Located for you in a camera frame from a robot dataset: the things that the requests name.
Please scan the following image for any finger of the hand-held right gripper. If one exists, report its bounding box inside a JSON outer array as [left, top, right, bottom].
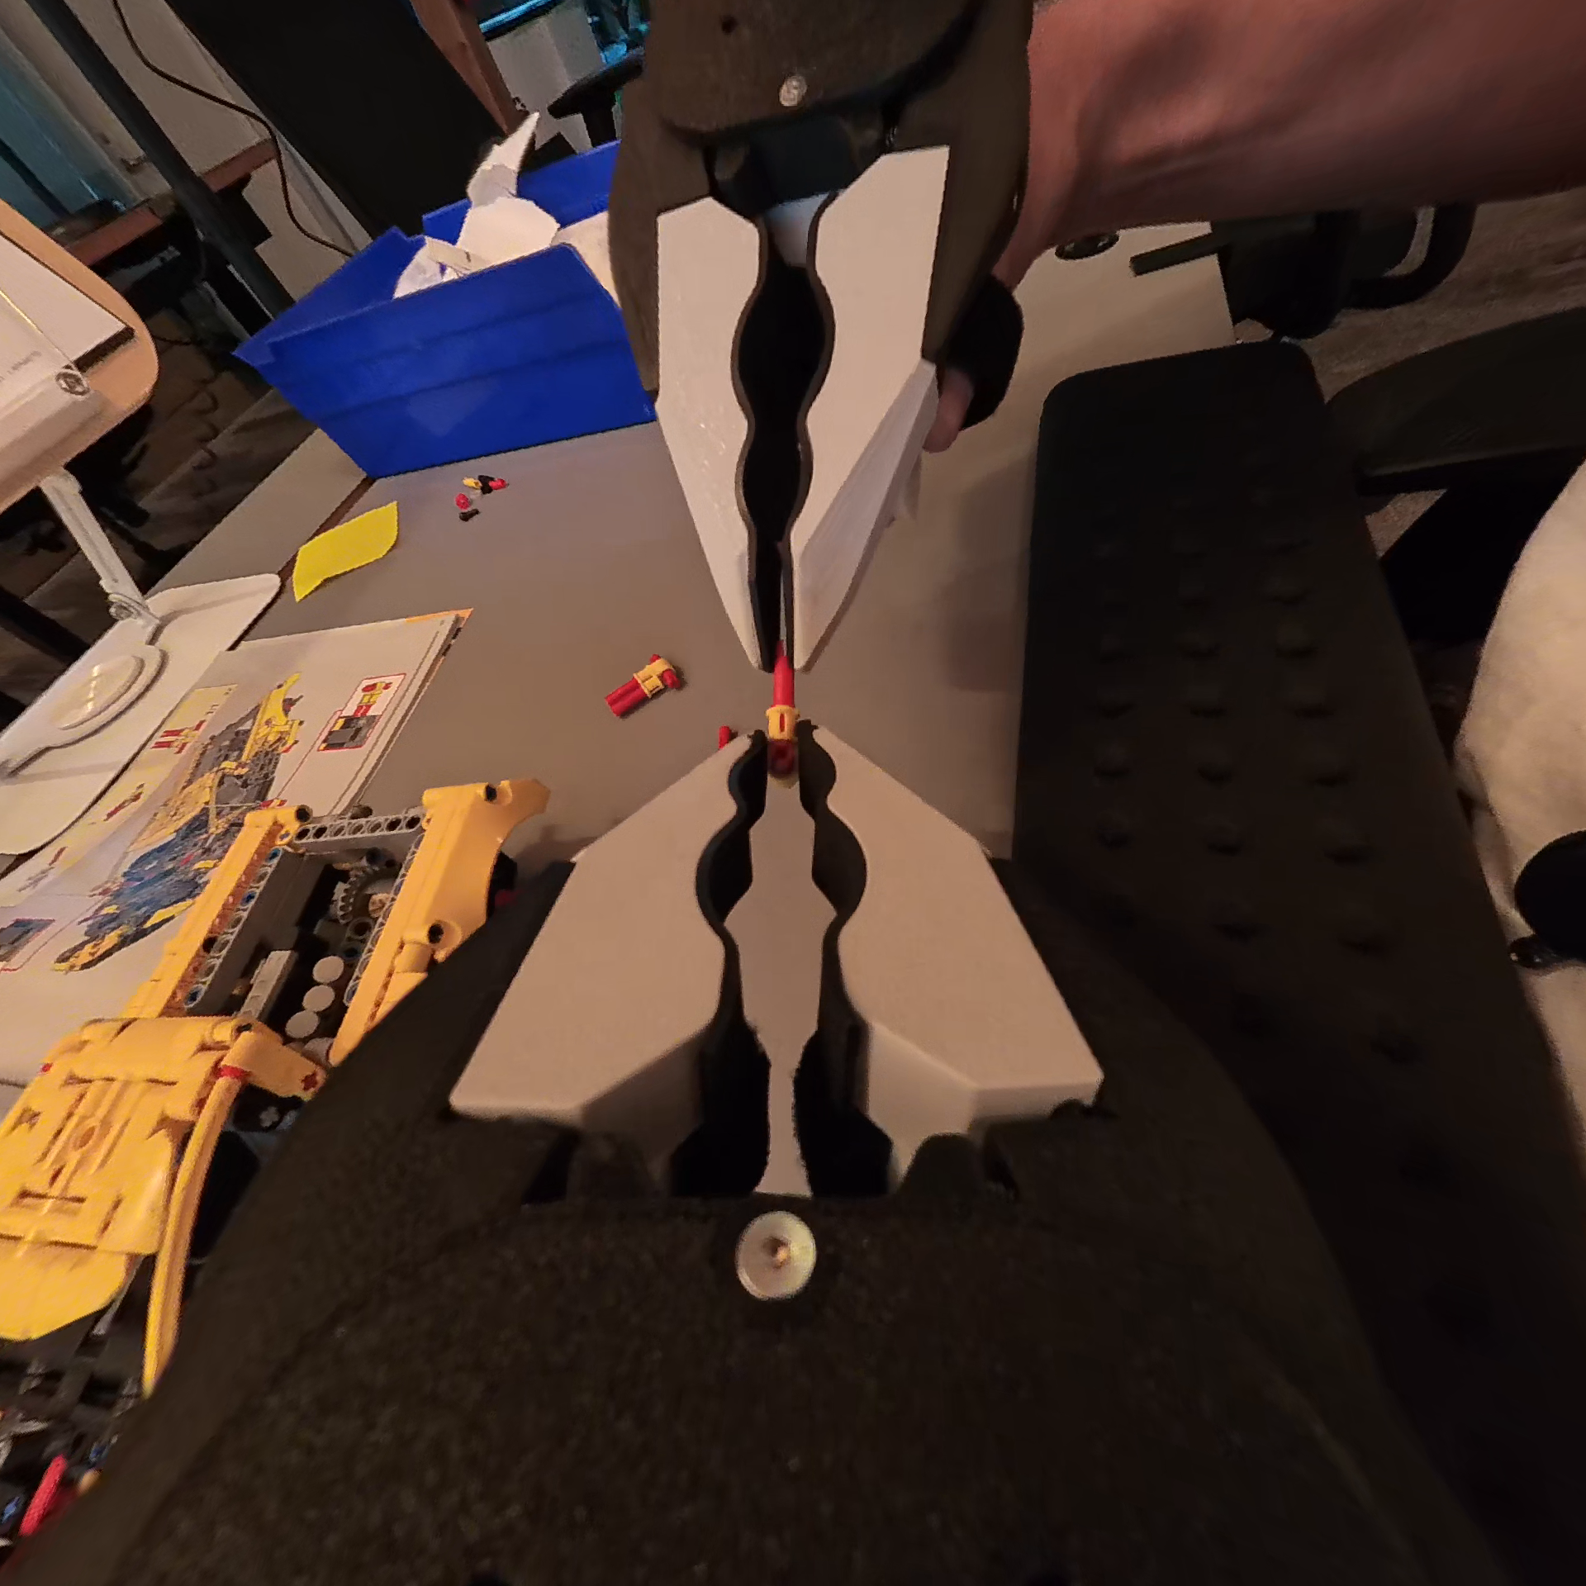
[[791, 145, 953, 674], [653, 196, 819, 674]]

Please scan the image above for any printed instruction sheet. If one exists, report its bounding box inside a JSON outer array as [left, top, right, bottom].
[[0, 236, 136, 428]]

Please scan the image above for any yellow paper note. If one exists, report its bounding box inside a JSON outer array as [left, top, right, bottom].
[[292, 500, 400, 604]]

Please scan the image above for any yellow brick toy car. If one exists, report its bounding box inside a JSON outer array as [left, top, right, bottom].
[[0, 777, 553, 1538]]

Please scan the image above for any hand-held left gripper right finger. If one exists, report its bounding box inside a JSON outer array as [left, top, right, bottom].
[[785, 721, 1106, 1197]]

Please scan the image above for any black cable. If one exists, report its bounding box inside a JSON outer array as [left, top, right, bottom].
[[111, 0, 360, 262]]

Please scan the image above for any crumpled white paper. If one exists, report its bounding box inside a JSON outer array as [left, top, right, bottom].
[[394, 111, 621, 298]]

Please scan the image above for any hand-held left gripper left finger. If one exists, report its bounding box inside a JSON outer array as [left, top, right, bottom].
[[445, 728, 770, 1197]]

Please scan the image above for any instruction sheet on stand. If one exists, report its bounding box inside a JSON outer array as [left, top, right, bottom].
[[0, 204, 285, 857]]

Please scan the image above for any person's right hand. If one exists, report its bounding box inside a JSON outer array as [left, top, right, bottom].
[[923, 0, 1316, 457]]

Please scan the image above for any blue plastic bin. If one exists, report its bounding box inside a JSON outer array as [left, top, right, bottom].
[[232, 139, 659, 479]]

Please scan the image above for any open instruction booklet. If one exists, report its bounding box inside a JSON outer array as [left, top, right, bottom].
[[0, 608, 475, 980]]

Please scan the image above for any black pole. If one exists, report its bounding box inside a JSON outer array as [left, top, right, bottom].
[[24, 0, 298, 326]]

